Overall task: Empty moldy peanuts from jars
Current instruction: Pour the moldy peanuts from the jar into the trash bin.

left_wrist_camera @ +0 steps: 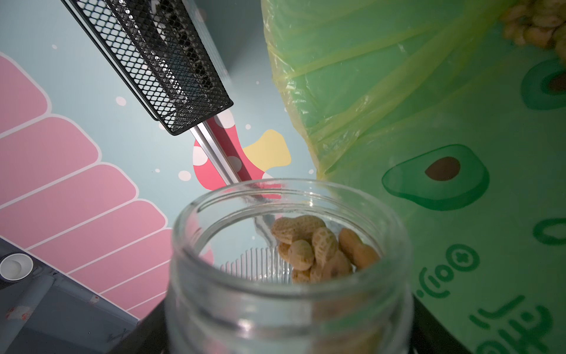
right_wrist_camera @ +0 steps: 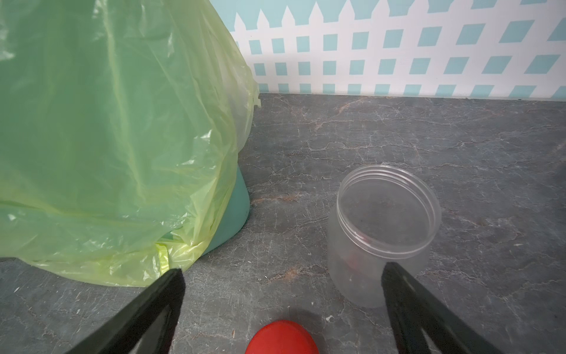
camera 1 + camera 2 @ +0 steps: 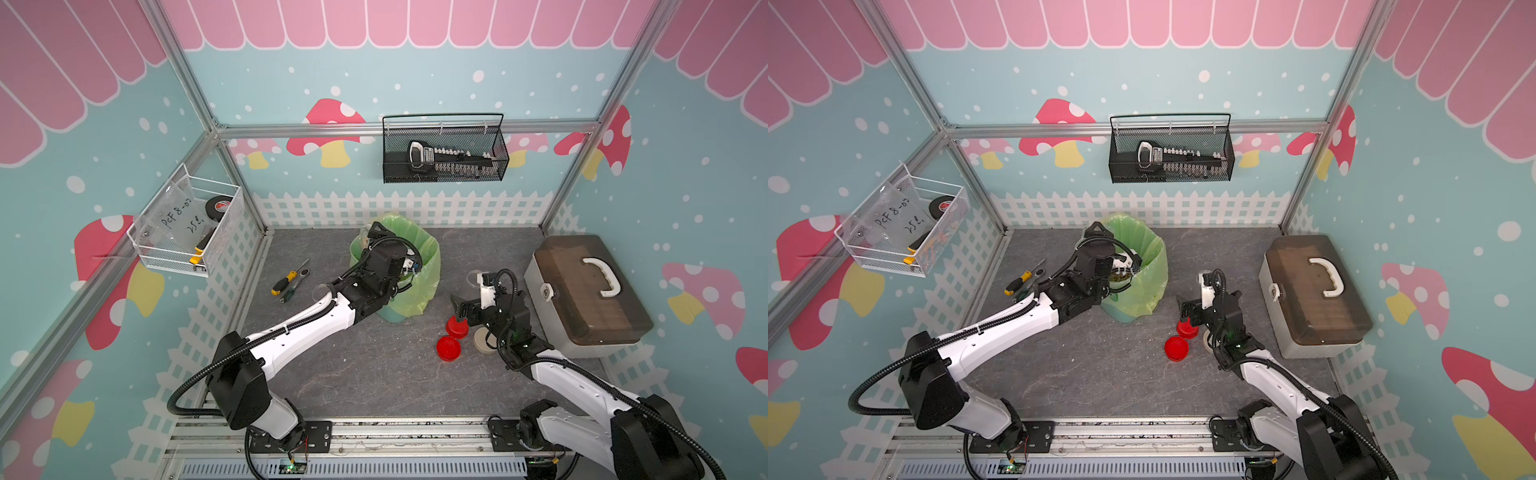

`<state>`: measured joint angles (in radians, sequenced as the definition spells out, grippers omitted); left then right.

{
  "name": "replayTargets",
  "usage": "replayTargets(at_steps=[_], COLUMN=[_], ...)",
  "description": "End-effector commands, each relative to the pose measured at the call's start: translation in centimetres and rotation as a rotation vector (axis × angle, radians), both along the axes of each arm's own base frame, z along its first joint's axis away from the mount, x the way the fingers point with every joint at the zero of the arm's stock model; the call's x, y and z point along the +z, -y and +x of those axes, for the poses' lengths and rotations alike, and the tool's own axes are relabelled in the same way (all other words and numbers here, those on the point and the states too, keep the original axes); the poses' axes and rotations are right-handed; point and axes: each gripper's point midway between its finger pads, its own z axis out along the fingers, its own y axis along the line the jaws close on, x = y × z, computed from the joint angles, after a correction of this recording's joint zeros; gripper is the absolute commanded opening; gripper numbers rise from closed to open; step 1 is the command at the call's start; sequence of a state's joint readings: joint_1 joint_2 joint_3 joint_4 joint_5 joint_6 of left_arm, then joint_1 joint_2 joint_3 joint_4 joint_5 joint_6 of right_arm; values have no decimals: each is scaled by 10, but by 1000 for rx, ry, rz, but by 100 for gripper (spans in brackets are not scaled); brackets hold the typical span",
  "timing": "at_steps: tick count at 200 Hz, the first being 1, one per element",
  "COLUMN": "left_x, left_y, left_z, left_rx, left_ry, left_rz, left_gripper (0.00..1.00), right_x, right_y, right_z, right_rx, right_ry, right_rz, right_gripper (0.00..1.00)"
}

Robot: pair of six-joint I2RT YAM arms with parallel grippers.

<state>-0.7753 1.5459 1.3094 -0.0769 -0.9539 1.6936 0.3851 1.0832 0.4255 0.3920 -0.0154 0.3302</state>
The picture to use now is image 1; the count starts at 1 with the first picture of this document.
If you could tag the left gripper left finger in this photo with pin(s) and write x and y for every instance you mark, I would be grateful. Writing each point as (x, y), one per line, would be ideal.
(149, 337)

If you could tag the beige lid jar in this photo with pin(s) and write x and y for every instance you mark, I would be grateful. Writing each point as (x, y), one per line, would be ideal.
(232, 291)

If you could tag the green bag trash bin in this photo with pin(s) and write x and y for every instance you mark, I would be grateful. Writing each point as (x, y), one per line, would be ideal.
(426, 106)

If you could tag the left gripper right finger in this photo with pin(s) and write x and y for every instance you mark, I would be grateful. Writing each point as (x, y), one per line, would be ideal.
(428, 336)

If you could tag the black mesh wall basket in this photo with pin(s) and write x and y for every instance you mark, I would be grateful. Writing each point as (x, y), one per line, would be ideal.
(157, 51)

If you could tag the peanut pile in bin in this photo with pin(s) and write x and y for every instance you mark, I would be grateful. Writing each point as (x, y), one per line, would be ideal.
(539, 23)

